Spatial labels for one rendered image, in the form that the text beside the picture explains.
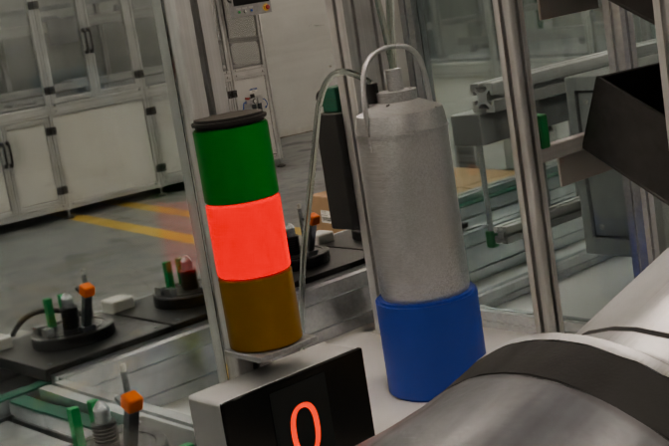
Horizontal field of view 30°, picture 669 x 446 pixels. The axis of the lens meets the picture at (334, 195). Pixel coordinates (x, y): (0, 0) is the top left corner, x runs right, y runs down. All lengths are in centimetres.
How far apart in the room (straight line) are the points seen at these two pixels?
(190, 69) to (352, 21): 136
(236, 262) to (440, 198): 103
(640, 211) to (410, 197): 36
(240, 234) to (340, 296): 148
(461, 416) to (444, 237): 160
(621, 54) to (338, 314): 74
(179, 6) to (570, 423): 62
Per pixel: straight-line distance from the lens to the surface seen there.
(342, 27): 216
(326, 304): 227
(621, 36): 190
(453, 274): 185
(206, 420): 83
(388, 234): 184
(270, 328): 82
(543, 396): 24
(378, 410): 188
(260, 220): 81
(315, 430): 86
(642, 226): 194
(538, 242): 117
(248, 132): 80
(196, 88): 83
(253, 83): 1071
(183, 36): 83
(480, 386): 25
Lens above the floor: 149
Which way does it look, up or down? 10 degrees down
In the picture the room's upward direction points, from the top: 9 degrees counter-clockwise
